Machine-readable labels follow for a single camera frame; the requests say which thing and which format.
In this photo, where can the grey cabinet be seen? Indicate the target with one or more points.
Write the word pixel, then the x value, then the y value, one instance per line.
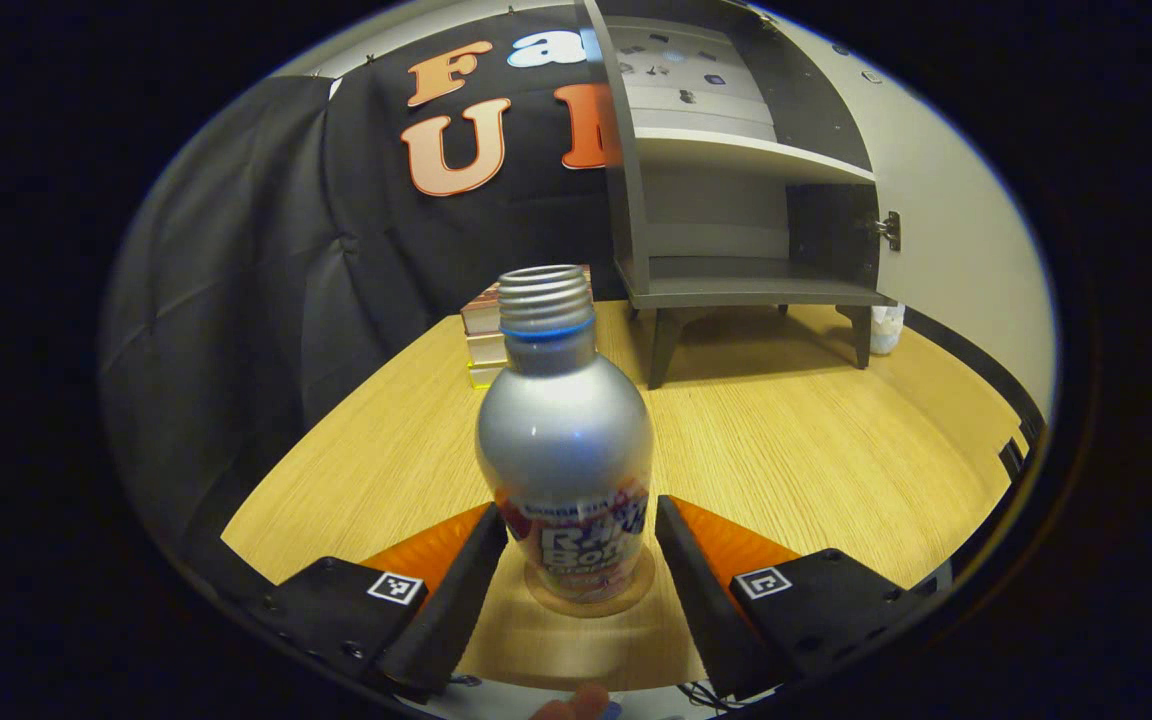
pixel 736 290

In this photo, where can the round cork coaster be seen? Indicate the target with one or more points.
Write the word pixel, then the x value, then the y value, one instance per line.
pixel 586 611

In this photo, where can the black backdrop cloth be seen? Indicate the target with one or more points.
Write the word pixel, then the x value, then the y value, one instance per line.
pixel 266 250

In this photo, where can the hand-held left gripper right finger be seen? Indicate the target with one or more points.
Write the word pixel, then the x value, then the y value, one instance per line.
pixel 711 620

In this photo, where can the silver bottle with colourful label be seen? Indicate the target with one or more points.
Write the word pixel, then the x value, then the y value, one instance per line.
pixel 566 440

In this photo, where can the white plastic object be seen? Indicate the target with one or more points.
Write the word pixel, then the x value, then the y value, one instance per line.
pixel 887 330

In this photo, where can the beige book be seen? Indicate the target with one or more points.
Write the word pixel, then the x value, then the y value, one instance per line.
pixel 486 348

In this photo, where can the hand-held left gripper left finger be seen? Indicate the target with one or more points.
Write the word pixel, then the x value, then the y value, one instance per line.
pixel 451 610

